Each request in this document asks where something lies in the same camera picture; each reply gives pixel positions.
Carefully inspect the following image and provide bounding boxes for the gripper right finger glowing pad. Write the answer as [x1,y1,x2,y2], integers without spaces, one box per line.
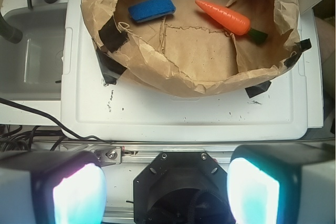
[227,144,335,223]

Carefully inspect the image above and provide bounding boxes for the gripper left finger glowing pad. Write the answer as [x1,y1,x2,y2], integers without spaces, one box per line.
[1,151,107,223]

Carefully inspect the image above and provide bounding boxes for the blue sponge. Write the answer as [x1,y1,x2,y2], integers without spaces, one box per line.
[128,0,176,23]

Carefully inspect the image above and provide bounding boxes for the orange plastic toy carrot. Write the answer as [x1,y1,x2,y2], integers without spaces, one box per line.
[195,0,268,45]

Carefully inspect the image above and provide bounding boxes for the crumpled brown paper bag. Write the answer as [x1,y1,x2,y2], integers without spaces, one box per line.
[81,0,303,98]

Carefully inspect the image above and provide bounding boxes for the aluminium frame rail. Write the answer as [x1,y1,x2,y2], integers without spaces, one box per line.
[56,142,238,166]

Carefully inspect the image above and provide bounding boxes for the black cable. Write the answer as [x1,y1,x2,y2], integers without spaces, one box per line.
[0,97,114,145]

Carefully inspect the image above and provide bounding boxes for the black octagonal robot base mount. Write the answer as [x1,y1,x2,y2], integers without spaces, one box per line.
[133,152,235,223]

